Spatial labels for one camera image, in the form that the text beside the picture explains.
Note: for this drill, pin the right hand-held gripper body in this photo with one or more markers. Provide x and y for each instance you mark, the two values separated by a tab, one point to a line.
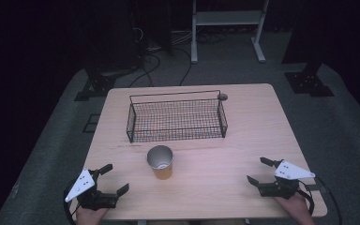
281	189

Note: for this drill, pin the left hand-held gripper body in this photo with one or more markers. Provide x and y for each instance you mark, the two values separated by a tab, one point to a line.
97	199

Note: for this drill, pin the metal cup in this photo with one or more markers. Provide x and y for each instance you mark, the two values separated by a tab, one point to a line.
162	171

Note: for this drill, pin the person's left hand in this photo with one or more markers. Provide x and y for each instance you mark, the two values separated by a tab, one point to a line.
87	217

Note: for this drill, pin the person's right hand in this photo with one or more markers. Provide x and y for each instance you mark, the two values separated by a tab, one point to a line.
296	209

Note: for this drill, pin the small grey round object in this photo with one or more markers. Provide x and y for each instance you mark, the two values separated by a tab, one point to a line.
222	97

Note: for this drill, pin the black stand base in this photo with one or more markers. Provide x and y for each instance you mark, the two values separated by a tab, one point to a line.
97	85
307	82

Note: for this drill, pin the white metal stand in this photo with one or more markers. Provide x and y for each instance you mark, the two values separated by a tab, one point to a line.
194	37

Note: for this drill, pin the black rectangular floor frame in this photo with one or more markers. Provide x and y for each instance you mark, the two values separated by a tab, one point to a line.
91	123

